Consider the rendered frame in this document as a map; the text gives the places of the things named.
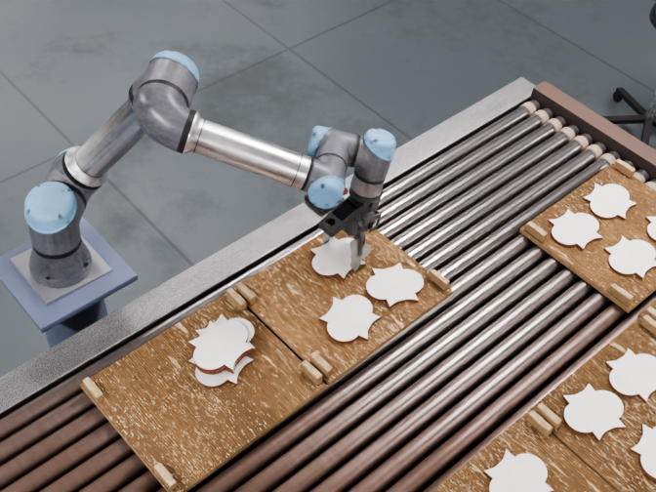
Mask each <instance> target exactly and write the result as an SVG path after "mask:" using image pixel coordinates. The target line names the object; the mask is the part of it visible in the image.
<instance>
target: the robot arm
mask: <svg viewBox="0 0 656 492"><path fill-rule="evenodd" d="M198 82H199V72H198V69H197V67H196V65H195V64H194V63H193V61H192V60H191V59H189V58H188V57H187V56H185V55H183V54H181V53H178V52H171V51H162V52H159V53H157V54H156V55H155V56H154V57H153V58H152V59H151V60H150V61H149V64H148V68H147V69H146V70H145V72H144V73H143V74H142V75H141V76H140V77H139V78H138V79H137V80H136V81H135V82H134V83H133V84H132V85H131V87H130V88H129V91H128V98H129V99H128V100H126V101H125V102H124V103H123V104H122V105H121V106H120V107H119V108H118V109H117V110H116V111H115V112H114V113H113V114H112V115H111V116H110V117H109V118H108V119H107V120H106V121H105V122H104V123H103V124H102V125H101V126H100V128H99V129H98V130H97V131H96V132H95V133H94V134H93V135H92V136H91V137H90V138H89V139H88V140H87V141H85V142H84V143H83V144H82V145H78V146H74V147H71V148H68V149H65V150H64V151H62V152H61V153H60V154H59V155H58V156H57V157H56V158H55V160H54V161H53V163H52V165H51V169H50V171H49V173H48V175H47V177H46V178H45V180H44V182H43V183H42V184H41V185H40V186H39V187H38V186H36V187H35V188H33V189H32V190H31V191H30V192H29V194H28V195H27V196H26V198H25V202H24V215H25V219H26V221H27V224H28V229H29V233H30V238H31V243H32V251H31V255H30V259H29V268H30V273H31V275H32V277H33V279H34V280H35V281H36V282H38V283H39V284H41V285H43V286H46V287H50V288H65V287H70V286H73V285H75V284H77V283H79V282H81V281H82V280H84V279H85V278H86V277H87V276H88V275H89V273H90V271H91V269H92V266H93V261H92V255H91V252H90V250H89V249H88V247H87V246H86V244H85V243H84V242H83V240H82V239H81V232H80V226H79V224H80V220H81V218H82V215H83V213H84V211H85V209H86V206H87V204H88V202H89V200H90V198H91V196H92V195H93V193H94V192H95V191H97V190H98V189H99V188H100V187H101V186H102V185H103V184H104V183H105V181H106V179H107V171H108V170H109V169H110V168H111V167H112V166H113V165H114V164H116V163H117V162H118V161H119V160H120V159H121V158H122V157H123V156H124V155H125V154H126V153H127V152H128V151H129V150H130V149H131V148H132V147H133V146H134V145H136V144H137V143H138V142H139V141H140V140H141V139H142V138H143V137H144V136H145V135H148V136H149V137H150V138H151V139H153V140H154V141H156V142H157V143H159V144H161V145H163V146H165V147H167V148H169V149H172V150H174V151H176V152H179V153H182V154H186V153H188V152H194V153H196V154H199V155H202V156H205V157H208V158H211V159H214V160H216V161H219V162H222V163H225V164H227V165H230V166H233V167H235V168H238V169H241V170H244V171H247V172H250V173H253V174H255V175H258V176H261V177H264V178H267V179H270V180H273V181H275V182H278V183H281V184H284V185H288V186H291V187H293V188H296V189H299V190H302V191H305V192H307V194H308V198H309V201H310V202H311V203H313V204H314V206H316V207H318V208H322V209H330V208H333V207H335V206H337V205H338V204H339V203H340V202H341V201H342V197H343V192H344V190H345V187H346V184H345V181H346V174H347V168H348V167H351V168H352V167H353V168H355V169H354V173H353V176H352V179H351V182H350V188H349V191H348V192H349V197H347V198H346V199H345V200H344V201H343V202H342V203H340V204H339V205H338V206H337V207H336V208H335V209H334V210H332V211H331V212H330V213H329V214H328V215H327V216H325V217H324V218H323V219H322V220H321V221H320V222H319V223H318V225H319V228H320V229H321V230H322V231H324V234H323V244H325V243H327V242H329V240H330V238H331V237H334V236H335V235H336V234H337V233H339V232H340V231H341V230H343V231H344V232H346V233H347V234H348V236H354V238H353V240H352V241H351V242H350V243H349V247H350V249H351V256H350V257H351V264H350V266H351V268H352V269H353V271H357V270H358V268H359V266H360V263H361V260H362V259H364V258H365V257H366V256H367V255H369V254H370V252H371V246H370V245H367V244H365V240H366V236H365V233H364V232H365V231H367V230H368V229H370V230H369V232H371V231H374V230H376V229H377V226H378V223H379V220H380V217H381V216H382V213H381V212H379V211H378V206H379V203H380V200H381V197H382V194H383V191H384V190H383V189H382V188H383V185H384V182H385V178H386V176H387V173H388V170H389V167H390V163H391V161H392V159H393V154H394V151H395V147H396V140H395V137H394V136H393V135H392V134H391V133H389V132H388V131H385V130H382V129H377V130H376V129H370V130H369V131H367V133H366V135H365V136H358V135H355V134H351V133H347V132H343V131H340V130H336V129H333V128H331V127H330V128H327V127H322V126H315V127H314V128H313V129H312V132H311V136H310V140H309V144H308V148H307V155H308V156H306V155H303V154H301V153H299V152H296V151H293V150H290V149H288V148H285V147H282V146H279V145H277V144H274V143H269V142H266V141H264V140H261V139H258V138H255V137H252V136H250V135H247V134H244V133H241V132H239V131H236V130H233V129H230V128H228V127H226V126H223V125H220V124H217V123H214V122H212V121H209V120H206V119H203V118H202V117H201V116H200V114H199V112H198V111H196V110H193V109H190V108H189V107H190V105H191V102H192V99H193V97H194V94H195V92H196V90H197V89H198ZM312 157H313V158H312ZM377 213H378V214H377ZM375 220H377V223H376V226H374V227H373V225H374V222H375Z"/></svg>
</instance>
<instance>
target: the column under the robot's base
mask: <svg viewBox="0 0 656 492"><path fill-rule="evenodd" d="M79 226H80V232H81V235H82V236H83V238H84V239H85V240H86V241H87V242H88V243H89V244H90V245H91V246H92V247H93V248H94V249H95V251H96V252H97V253H98V254H99V255H100V256H101V257H102V258H103V259H104V260H105V261H106V263H107V264H108V265H109V266H110V267H111V268H112V271H111V272H109V273H107V274H106V275H104V276H102V277H100V278H98V279H97V280H95V281H93V282H91V283H89V284H87V285H86V286H84V287H82V288H80V289H78V290H77V291H75V292H73V293H71V294H69V295H67V296H66V297H64V298H62V299H60V300H58V301H57V302H55V303H53V304H51V305H49V306H48V307H47V306H46V305H45V303H44V302H43V301H42V300H41V299H40V297H39V296H38V295H37V294H36V293H35V291H34V290H33V289H32V288H31V286H30V285H29V284H28V283H27V282H26V280H25V279H24V278H23V277H22V276H21V274H20V273H19V272H18V271H17V269H16V268H15V267H14V266H13V264H12V263H11V261H10V259H11V258H12V257H14V256H16V255H18V254H20V253H23V252H25V251H27V250H29V249H31V248H32V243H31V241H29V242H27V243H25V244H23V245H21V246H20V247H18V248H16V249H14V250H12V251H10V252H8V253H6V254H4V255H2V256H0V281H1V283H2V284H3V285H4V286H5V288H6V289H7V290H8V291H9V293H10V294H11V295H12V296H13V298H14V299H15V300H16V301H17V303H18V304H19V305H20V307H21V308H22V309H23V310H24V312H25V313H26V314H27V315H28V317H29V318H30V319H31V320H32V322H33V323H34V324H35V325H36V327H37V328H38V329H39V330H40V332H41V333H44V332H45V334H46V337H47V340H48V343H49V346H50V348H52V347H54V346H55V345H57V344H59V343H61V342H62V341H64V340H66V339H67V338H69V337H71V336H73V335H74V334H76V333H78V332H80V331H81V330H83V329H85V328H87V327H88V326H90V325H92V324H93V323H95V322H97V321H99V320H100V319H102V318H104V317H106V316H107V315H108V314H107V310H106V305H105V300H104V298H106V297H108V296H110V295H111V294H113V293H115V292H117V291H119V290H120V289H122V288H124V287H126V286H127V285H129V284H131V283H133V282H135V281H136V280H138V276H137V275H136V273H135V272H134V271H133V270H132V269H131V268H130V267H129V266H128V265H127V264H126V263H125V262H124V261H123V260H122V258H121V257H120V256H119V255H118V254H117V253H116V252H115V251H114V250H113V249H112V248H111V247H110V246H109V245H108V243H107V242H106V241H105V240H104V239H103V238H102V237H101V236H100V235H99V234H98V233H97V232H96V231H95V229H94V228H93V227H92V226H91V225H90V224H89V223H88V222H87V221H86V220H85V219H84V218H83V217H82V218H81V220H80V224H79Z"/></svg>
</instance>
